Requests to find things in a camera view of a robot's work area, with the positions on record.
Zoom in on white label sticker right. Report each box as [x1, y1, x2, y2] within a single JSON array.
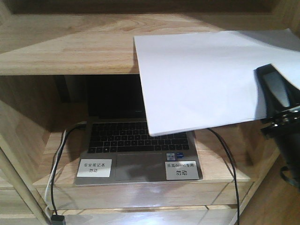
[[165, 161, 200, 180]]

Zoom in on white charging cable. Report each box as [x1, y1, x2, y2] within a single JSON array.
[[44, 121, 87, 222]]

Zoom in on black cable left of laptop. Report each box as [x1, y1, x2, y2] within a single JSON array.
[[48, 123, 86, 216]]

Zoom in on white label sticker left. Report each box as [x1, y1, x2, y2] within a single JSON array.
[[77, 159, 112, 178]]

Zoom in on white paper sheets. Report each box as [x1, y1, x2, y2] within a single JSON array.
[[134, 30, 300, 136]]

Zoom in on grey open laptop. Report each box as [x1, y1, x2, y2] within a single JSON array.
[[75, 75, 203, 186]]

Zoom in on black cable right of laptop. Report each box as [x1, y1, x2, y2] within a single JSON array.
[[206, 127, 241, 225]]

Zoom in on white label sticker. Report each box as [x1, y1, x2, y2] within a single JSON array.
[[77, 159, 112, 178], [165, 161, 200, 180]]

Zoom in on grey usb adapter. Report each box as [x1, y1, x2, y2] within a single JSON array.
[[51, 214, 66, 225]]

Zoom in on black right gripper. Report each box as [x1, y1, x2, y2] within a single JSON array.
[[255, 64, 300, 187]]

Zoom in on black cable of laptop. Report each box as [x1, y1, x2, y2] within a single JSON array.
[[206, 127, 241, 225], [48, 123, 86, 216]]

